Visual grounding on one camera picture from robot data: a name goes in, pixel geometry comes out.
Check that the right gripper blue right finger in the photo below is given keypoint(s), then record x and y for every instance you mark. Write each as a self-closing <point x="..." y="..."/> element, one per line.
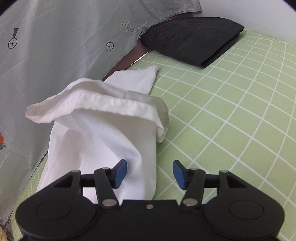
<point x="192" y="181"/>

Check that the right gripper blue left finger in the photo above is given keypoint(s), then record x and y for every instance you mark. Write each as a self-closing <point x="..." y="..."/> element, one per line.
<point x="106" y="180"/>

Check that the white trousers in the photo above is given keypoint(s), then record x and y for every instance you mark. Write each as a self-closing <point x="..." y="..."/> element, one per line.
<point x="98" y="123"/>

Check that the folded black garment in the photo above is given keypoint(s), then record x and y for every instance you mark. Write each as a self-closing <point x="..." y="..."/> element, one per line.
<point x="197" y="41"/>

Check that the grey carrot print sheet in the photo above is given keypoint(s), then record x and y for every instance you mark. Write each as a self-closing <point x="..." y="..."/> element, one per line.
<point x="45" y="45"/>

